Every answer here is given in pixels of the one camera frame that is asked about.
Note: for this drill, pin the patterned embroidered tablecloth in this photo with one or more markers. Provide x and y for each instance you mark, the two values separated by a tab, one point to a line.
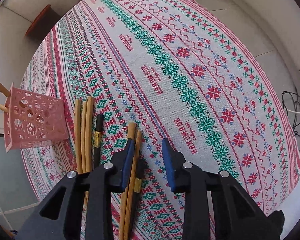
179	73

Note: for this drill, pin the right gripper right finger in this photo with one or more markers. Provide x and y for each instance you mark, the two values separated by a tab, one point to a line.
217	202

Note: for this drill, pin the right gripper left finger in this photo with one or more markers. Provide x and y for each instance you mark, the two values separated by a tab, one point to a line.
80	204

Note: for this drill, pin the orange-topped dark stool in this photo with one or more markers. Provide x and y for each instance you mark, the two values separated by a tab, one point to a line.
42	24

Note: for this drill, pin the pink perforated utensil holder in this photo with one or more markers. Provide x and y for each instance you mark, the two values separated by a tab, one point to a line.
33	120

